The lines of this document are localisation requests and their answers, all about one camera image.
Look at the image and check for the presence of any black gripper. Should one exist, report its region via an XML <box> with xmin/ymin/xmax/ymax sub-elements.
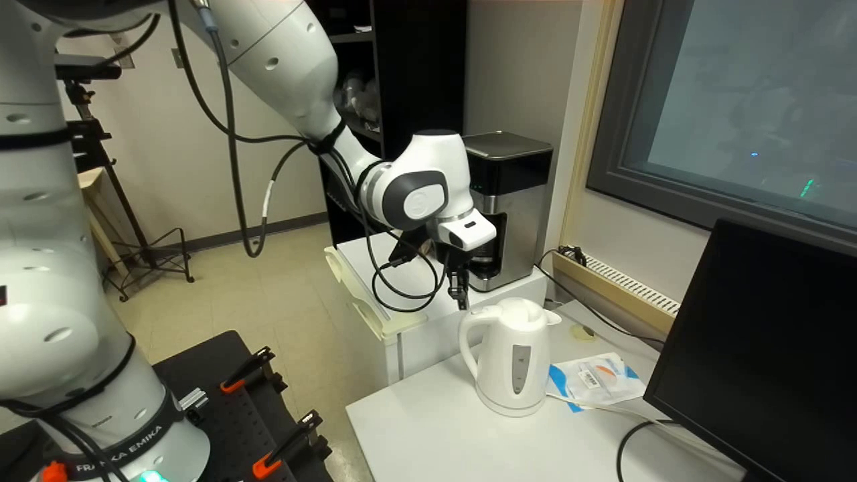
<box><xmin>440</xmin><ymin>239</ymin><xmax>502</xmax><ymax>313</ymax></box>

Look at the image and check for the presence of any white electric kettle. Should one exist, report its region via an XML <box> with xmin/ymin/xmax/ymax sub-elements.
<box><xmin>454</xmin><ymin>295</ymin><xmax>564</xmax><ymax>421</ymax></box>

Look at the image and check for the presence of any black silver coffee maker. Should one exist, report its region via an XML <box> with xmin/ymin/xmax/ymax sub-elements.
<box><xmin>461</xmin><ymin>129</ymin><xmax>557</xmax><ymax>297</ymax></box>

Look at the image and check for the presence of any blue white packet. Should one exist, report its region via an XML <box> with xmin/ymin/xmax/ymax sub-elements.
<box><xmin>543</xmin><ymin>350</ymin><xmax>647</xmax><ymax>414</ymax></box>

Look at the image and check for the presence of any black shelf unit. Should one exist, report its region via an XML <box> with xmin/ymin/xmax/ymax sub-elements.
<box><xmin>307</xmin><ymin>0</ymin><xmax>468</xmax><ymax>247</ymax></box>

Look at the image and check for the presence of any orange black bar clamp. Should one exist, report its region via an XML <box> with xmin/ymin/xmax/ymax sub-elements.
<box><xmin>217</xmin><ymin>342</ymin><xmax>282</xmax><ymax>401</ymax></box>
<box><xmin>35</xmin><ymin>459</ymin><xmax>71</xmax><ymax>482</ymax></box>
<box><xmin>247</xmin><ymin>408</ymin><xmax>326</xmax><ymax>482</ymax></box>

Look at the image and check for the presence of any black perforated base board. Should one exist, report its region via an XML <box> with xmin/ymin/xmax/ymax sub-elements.
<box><xmin>0</xmin><ymin>326</ymin><xmax>335</xmax><ymax>482</ymax></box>

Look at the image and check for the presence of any silver aluminium bar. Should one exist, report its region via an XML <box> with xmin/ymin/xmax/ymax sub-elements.
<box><xmin>174</xmin><ymin>385</ymin><xmax>213</xmax><ymax>414</ymax></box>

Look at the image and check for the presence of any black computer monitor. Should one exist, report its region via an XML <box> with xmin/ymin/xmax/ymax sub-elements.
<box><xmin>640</xmin><ymin>218</ymin><xmax>857</xmax><ymax>482</ymax></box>

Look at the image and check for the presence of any grey framed window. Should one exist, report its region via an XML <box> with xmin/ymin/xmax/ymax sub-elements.
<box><xmin>583</xmin><ymin>0</ymin><xmax>857</xmax><ymax>259</ymax></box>

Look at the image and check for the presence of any black tripod stand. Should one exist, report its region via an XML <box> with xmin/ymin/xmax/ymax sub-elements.
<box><xmin>53</xmin><ymin>57</ymin><xmax>198</xmax><ymax>302</ymax></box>

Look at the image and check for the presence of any black monitor cable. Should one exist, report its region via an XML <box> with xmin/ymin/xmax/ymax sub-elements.
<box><xmin>614</xmin><ymin>414</ymin><xmax>663</xmax><ymax>482</ymax></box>

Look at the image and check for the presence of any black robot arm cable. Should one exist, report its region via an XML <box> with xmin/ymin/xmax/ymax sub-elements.
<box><xmin>164</xmin><ymin>0</ymin><xmax>450</xmax><ymax>317</ymax></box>

